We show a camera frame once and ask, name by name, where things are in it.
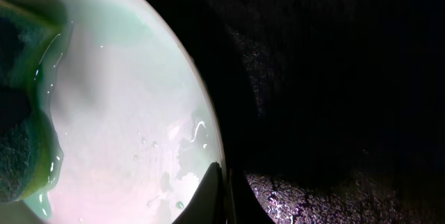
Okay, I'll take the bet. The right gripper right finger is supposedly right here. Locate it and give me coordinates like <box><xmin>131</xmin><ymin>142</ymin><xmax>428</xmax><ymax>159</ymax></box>
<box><xmin>227</xmin><ymin>169</ymin><xmax>274</xmax><ymax>224</ymax></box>

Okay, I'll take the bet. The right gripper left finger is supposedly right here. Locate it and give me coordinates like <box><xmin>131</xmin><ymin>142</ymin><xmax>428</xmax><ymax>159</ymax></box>
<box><xmin>172</xmin><ymin>162</ymin><xmax>225</xmax><ymax>224</ymax></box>

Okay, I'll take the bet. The light green plate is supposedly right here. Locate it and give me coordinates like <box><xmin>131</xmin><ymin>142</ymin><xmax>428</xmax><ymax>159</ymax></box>
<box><xmin>1</xmin><ymin>0</ymin><xmax>225</xmax><ymax>224</ymax></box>

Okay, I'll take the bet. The green sponge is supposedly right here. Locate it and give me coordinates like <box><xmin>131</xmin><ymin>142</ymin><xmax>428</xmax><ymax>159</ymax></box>
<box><xmin>1</xmin><ymin>0</ymin><xmax>60</xmax><ymax>203</ymax></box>

